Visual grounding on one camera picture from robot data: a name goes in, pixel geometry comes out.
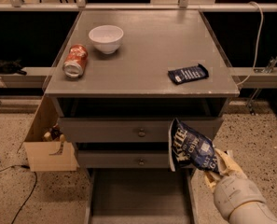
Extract grey top drawer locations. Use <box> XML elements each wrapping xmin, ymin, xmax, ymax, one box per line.
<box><xmin>57</xmin><ymin>98</ymin><xmax>224</xmax><ymax>144</ymax></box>

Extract items in cardboard box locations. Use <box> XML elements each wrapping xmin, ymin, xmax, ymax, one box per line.
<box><xmin>43</xmin><ymin>124</ymin><xmax>65</xmax><ymax>156</ymax></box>

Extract cardboard box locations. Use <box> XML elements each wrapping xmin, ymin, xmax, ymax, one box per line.
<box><xmin>23</xmin><ymin>97</ymin><xmax>78</xmax><ymax>172</ymax></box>

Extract orange soda can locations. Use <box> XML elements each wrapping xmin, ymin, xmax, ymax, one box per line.
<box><xmin>62</xmin><ymin>44</ymin><xmax>88</xmax><ymax>78</ymax></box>

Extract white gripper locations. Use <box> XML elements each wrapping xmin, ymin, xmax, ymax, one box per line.
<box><xmin>204</xmin><ymin>148</ymin><xmax>266</xmax><ymax>220</ymax></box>

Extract white ceramic bowl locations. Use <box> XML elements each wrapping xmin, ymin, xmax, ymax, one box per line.
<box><xmin>89</xmin><ymin>25</ymin><xmax>124</xmax><ymax>54</ymax></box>

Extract metal rail frame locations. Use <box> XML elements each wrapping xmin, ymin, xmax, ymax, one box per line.
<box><xmin>0</xmin><ymin>0</ymin><xmax>277</xmax><ymax>12</ymax></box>

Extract dark blue snack bar wrapper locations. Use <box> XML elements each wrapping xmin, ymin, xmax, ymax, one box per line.
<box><xmin>168</xmin><ymin>64</ymin><xmax>209</xmax><ymax>85</ymax></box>

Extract grey middle drawer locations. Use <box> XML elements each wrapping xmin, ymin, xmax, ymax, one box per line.
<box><xmin>74</xmin><ymin>142</ymin><xmax>207</xmax><ymax>169</ymax></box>

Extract blue chip bag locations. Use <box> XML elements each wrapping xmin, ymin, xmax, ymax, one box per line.
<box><xmin>168</xmin><ymin>119</ymin><xmax>219</xmax><ymax>174</ymax></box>

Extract black floor cable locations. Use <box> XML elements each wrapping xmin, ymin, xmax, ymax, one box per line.
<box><xmin>0</xmin><ymin>163</ymin><xmax>38</xmax><ymax>224</ymax></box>

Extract grey drawer cabinet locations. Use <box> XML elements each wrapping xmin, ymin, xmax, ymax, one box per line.
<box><xmin>42</xmin><ymin>8</ymin><xmax>241</xmax><ymax>224</ymax></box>

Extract grey bottom drawer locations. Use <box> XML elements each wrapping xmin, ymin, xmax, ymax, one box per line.
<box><xmin>84</xmin><ymin>169</ymin><xmax>198</xmax><ymax>224</ymax></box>

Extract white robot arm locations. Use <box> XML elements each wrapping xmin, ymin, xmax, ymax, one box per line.
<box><xmin>204</xmin><ymin>148</ymin><xmax>277</xmax><ymax>224</ymax></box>

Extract grey drawer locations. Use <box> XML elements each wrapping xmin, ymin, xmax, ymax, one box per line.
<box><xmin>74</xmin><ymin>142</ymin><xmax>207</xmax><ymax>169</ymax></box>
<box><xmin>84</xmin><ymin>169</ymin><xmax>198</xmax><ymax>224</ymax></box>
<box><xmin>57</xmin><ymin>98</ymin><xmax>224</xmax><ymax>144</ymax></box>

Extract black object on ledge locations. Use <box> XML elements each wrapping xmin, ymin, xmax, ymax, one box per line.
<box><xmin>0</xmin><ymin>60</ymin><xmax>27</xmax><ymax>76</ymax></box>

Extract white hanging cable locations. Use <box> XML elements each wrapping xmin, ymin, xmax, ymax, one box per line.
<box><xmin>236</xmin><ymin>0</ymin><xmax>266</xmax><ymax>87</ymax></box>

